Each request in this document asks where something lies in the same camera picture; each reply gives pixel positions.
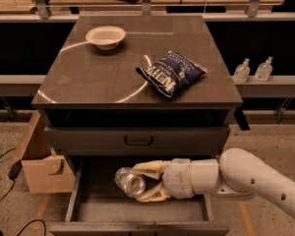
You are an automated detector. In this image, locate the open grey middle drawer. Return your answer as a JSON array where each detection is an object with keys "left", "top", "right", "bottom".
[{"left": 50, "top": 156, "right": 229, "bottom": 236}]

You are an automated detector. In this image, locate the grey metal rail frame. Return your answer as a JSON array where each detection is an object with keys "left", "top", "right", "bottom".
[{"left": 0, "top": 0, "right": 295, "bottom": 22}]

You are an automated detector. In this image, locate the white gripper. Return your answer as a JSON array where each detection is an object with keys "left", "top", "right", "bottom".
[{"left": 132, "top": 158, "right": 191, "bottom": 203}]

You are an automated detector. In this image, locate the clear sanitizer bottle left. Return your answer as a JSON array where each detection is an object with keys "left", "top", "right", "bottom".
[{"left": 233, "top": 58, "right": 250, "bottom": 84}]

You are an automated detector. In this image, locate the black floor cable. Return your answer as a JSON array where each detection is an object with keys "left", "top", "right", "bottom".
[{"left": 0, "top": 130, "right": 47, "bottom": 236}]

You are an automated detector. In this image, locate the closed grey top drawer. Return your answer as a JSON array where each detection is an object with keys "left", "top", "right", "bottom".
[{"left": 44, "top": 127, "right": 229, "bottom": 156}]

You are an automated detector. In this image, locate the silver 7up soda can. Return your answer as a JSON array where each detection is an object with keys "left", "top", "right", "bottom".
[{"left": 114, "top": 167, "right": 147, "bottom": 198}]

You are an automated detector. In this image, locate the blue chip bag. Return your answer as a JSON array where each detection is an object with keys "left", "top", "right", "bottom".
[{"left": 136, "top": 51, "right": 207, "bottom": 98}]

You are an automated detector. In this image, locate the white paper bowl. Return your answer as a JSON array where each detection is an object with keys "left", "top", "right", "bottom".
[{"left": 86, "top": 26, "right": 126, "bottom": 50}]

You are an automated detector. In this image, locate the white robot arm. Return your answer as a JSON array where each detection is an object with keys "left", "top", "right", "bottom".
[{"left": 132, "top": 147, "right": 295, "bottom": 219}]

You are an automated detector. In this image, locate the dark grey drawer cabinet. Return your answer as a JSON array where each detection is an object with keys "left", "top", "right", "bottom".
[{"left": 30, "top": 14, "right": 244, "bottom": 236}]

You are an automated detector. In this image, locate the black power adapter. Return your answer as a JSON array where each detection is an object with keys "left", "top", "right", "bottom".
[{"left": 8, "top": 161, "right": 22, "bottom": 180}]

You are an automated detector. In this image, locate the clear sanitizer bottle right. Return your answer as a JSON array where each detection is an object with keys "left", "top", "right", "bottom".
[{"left": 255, "top": 56, "right": 272, "bottom": 82}]

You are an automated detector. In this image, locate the clear sanitizer bottle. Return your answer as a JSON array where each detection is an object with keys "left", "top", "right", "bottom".
[
  {"left": 255, "top": 56, "right": 272, "bottom": 82},
  {"left": 233, "top": 58, "right": 250, "bottom": 84}
]

